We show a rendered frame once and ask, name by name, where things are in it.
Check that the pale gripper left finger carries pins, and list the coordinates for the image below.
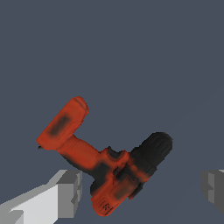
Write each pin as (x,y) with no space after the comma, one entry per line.
(43,201)

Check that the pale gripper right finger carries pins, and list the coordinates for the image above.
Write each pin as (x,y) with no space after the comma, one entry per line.
(214,186)

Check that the red and black power drill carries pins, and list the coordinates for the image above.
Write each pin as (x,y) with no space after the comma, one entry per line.
(96,160)

